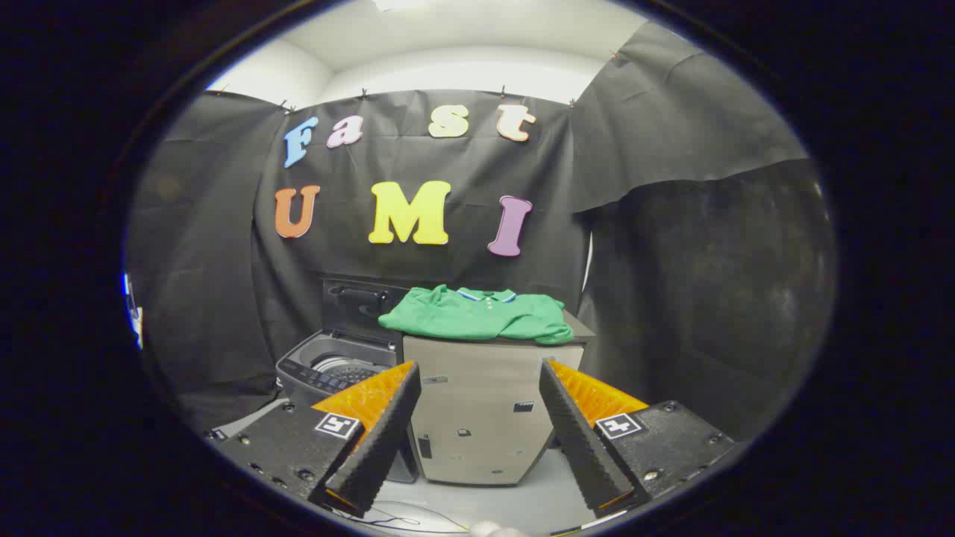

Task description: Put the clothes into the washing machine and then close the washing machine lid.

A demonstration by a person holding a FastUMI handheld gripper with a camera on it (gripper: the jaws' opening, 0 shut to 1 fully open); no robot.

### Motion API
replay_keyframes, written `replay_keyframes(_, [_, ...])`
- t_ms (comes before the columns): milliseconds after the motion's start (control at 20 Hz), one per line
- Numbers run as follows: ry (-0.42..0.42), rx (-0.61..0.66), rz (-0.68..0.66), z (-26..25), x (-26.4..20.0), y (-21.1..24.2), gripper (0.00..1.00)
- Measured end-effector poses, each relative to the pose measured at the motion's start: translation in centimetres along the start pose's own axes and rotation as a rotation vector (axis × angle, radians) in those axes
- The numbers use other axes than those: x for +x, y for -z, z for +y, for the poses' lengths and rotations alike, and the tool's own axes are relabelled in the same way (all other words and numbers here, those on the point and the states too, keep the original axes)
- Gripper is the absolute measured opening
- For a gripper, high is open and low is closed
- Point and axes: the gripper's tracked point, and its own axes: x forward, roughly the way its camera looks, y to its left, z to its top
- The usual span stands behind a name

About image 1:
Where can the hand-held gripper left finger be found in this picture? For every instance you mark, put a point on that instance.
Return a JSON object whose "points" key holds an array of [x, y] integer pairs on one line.
{"points": [[380, 440]]}

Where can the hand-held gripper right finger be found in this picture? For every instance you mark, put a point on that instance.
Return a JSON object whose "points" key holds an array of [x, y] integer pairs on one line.
{"points": [[582, 440]]}

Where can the grey washing machine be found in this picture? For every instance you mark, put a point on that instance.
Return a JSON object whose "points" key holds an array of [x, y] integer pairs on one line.
{"points": [[302, 371]]}

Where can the dark glass washing machine lid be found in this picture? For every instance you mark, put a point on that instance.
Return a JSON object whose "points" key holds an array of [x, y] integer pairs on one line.
{"points": [[358, 313]]}

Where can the green polo shirt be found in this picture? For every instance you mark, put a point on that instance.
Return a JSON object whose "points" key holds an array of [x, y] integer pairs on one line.
{"points": [[462, 317]]}

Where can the beige cabinet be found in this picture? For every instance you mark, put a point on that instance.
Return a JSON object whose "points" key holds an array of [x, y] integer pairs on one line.
{"points": [[477, 403]]}

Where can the white blue printed object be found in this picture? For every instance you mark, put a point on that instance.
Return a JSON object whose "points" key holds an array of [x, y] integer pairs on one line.
{"points": [[134, 313]]}

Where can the black backdrop cloth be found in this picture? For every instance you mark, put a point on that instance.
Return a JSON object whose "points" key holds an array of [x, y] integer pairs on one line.
{"points": [[358, 160]]}

